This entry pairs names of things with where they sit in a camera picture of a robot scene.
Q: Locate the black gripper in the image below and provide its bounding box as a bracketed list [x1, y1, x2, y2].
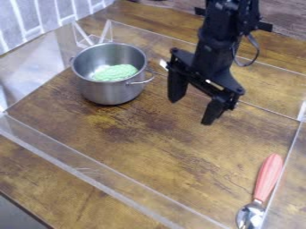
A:
[166, 40, 245, 125]

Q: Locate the green object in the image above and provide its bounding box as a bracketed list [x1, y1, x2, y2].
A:
[93, 64, 139, 81]

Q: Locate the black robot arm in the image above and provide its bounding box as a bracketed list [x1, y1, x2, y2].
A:
[166, 0, 261, 125]

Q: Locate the silver pot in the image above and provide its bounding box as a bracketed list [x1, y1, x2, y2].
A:
[71, 43, 154, 106]

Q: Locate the clear acrylic enclosure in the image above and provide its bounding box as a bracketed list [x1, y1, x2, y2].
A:
[0, 20, 306, 229]

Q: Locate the black cable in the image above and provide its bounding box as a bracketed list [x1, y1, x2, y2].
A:
[232, 32, 261, 68]

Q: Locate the red handled metal spoon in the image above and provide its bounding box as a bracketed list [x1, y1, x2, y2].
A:
[236, 154, 284, 229]

